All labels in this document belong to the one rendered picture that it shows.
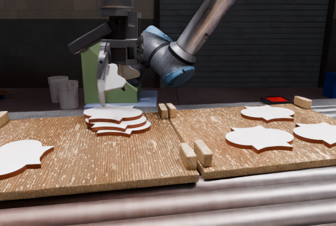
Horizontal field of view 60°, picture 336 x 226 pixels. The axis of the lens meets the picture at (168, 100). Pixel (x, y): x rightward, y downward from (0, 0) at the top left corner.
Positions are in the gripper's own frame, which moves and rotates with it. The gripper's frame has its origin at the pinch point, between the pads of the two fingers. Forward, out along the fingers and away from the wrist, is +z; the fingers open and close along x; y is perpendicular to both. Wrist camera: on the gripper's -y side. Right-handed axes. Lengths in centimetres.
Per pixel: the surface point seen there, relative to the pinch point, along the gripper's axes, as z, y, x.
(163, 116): 5.5, 11.6, 4.8
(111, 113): 3.3, 0.2, -1.1
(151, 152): 6.2, 12.7, -14.5
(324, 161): 6.7, 43.9, -12.4
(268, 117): 5.3, 37.5, 7.9
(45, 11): -37, -274, 429
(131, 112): 3.3, 4.5, 0.4
